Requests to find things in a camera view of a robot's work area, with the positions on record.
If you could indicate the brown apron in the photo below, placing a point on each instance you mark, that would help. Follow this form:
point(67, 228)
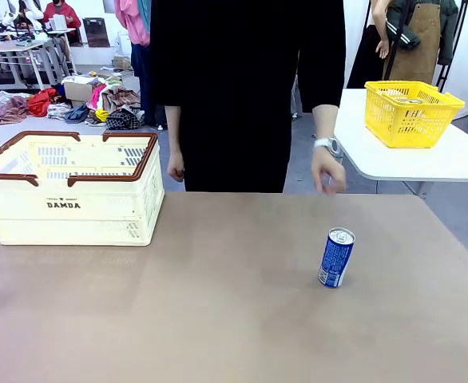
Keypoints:
point(417, 44)

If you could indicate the white side table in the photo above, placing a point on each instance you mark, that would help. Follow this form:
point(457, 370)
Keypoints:
point(449, 159)

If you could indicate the cream plastic shopping basket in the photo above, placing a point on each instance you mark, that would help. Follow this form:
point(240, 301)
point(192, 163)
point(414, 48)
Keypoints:
point(78, 223)

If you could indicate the black tripod stand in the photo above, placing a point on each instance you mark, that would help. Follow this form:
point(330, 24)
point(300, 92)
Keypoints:
point(453, 48)

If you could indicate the white wrist watch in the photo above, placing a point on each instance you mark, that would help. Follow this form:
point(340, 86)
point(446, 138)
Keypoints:
point(329, 145)

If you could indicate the blue hanging garment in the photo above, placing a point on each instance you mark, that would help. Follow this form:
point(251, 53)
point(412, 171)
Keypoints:
point(140, 68)

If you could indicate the person's left hand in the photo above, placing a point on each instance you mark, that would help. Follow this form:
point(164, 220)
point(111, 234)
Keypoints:
point(327, 173)

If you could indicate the background person red top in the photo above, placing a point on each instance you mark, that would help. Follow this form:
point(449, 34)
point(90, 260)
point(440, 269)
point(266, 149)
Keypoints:
point(69, 14)

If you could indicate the person's right forearm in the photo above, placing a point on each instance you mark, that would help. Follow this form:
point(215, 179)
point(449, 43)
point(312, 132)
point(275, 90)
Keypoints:
point(174, 131)

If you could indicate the grey frame work table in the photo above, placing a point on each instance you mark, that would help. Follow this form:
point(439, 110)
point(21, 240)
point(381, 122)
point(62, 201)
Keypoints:
point(18, 52)

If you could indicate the person's black-clothed body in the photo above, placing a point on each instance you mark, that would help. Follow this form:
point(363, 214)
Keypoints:
point(242, 99)

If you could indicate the background person black dress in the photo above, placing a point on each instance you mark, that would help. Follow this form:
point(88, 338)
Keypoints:
point(367, 60)

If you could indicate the yellow plastic basket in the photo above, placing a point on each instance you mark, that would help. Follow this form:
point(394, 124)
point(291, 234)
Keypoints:
point(393, 119)

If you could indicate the person's right hand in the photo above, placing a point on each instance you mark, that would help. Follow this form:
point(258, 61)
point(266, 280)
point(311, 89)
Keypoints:
point(176, 167)

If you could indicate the blue white drink can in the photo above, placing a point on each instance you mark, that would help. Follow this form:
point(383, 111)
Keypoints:
point(336, 259)

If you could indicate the dark green jacket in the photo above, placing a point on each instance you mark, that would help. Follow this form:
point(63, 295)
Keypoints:
point(449, 36)

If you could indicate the person's left forearm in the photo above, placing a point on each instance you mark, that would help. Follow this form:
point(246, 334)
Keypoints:
point(325, 121)

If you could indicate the cardboard box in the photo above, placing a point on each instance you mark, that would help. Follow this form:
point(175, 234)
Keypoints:
point(78, 92)

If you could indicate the red cloth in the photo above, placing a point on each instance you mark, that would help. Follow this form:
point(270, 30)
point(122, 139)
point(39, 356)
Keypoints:
point(42, 101)

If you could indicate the black white checkered bag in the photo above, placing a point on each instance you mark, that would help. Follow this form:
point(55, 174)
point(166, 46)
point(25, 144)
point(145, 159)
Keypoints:
point(124, 119)

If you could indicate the pink plaid cloth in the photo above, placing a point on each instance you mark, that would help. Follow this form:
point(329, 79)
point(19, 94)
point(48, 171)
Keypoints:
point(10, 109)

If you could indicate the pink hanging garment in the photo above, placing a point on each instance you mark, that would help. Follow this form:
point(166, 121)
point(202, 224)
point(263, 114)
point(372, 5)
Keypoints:
point(132, 20)

